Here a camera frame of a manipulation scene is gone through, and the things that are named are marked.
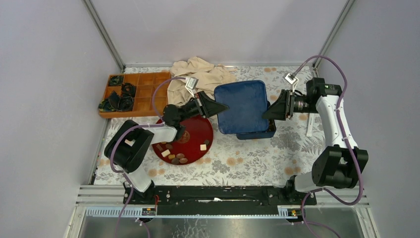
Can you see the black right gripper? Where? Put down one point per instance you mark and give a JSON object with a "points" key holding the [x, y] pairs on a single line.
{"points": [[281, 109]]}

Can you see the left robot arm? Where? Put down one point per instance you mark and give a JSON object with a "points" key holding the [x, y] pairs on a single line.
{"points": [[127, 149]]}

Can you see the dark rolled tie patterned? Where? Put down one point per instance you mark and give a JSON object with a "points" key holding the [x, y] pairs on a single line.
{"points": [[125, 104]]}

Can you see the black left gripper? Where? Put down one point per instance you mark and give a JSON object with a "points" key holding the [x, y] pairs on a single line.
{"points": [[207, 106]]}

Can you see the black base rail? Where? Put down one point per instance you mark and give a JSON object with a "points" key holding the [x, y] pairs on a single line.
{"points": [[218, 200]]}

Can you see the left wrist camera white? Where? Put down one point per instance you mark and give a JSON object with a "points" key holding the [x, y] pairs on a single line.
{"points": [[190, 85]]}

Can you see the red round tray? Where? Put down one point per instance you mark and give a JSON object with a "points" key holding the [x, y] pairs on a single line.
{"points": [[186, 149]]}

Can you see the navy box lid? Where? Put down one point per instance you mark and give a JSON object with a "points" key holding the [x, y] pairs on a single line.
{"points": [[246, 101]]}

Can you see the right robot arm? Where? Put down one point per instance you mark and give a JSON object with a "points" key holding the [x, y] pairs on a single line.
{"points": [[342, 161]]}

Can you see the floral tablecloth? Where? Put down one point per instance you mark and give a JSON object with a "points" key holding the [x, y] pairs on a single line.
{"points": [[231, 161]]}

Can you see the beige crumpled cloth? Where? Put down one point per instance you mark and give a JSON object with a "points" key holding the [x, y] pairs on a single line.
{"points": [[209, 77]]}

